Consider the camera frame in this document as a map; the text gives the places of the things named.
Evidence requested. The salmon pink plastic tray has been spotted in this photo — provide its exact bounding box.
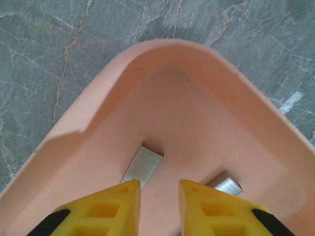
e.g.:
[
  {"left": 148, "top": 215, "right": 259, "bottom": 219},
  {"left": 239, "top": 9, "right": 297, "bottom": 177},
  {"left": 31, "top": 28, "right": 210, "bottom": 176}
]
[{"left": 0, "top": 38, "right": 315, "bottom": 236}]

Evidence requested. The grey staple strip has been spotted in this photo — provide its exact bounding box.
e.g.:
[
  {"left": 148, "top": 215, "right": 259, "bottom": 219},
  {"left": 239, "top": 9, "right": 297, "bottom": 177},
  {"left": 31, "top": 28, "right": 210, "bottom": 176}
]
[
  {"left": 120, "top": 146, "right": 165, "bottom": 192},
  {"left": 206, "top": 170, "right": 244, "bottom": 197}
]

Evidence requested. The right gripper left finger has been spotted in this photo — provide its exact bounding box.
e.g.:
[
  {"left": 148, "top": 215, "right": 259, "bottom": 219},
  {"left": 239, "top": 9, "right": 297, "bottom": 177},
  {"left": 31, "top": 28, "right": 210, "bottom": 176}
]
[{"left": 26, "top": 178, "right": 142, "bottom": 236}]

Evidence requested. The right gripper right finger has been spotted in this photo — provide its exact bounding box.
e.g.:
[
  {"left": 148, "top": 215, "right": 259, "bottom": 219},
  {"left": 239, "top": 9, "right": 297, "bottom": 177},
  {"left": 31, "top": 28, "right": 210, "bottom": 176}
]
[{"left": 178, "top": 178, "right": 297, "bottom": 236}]

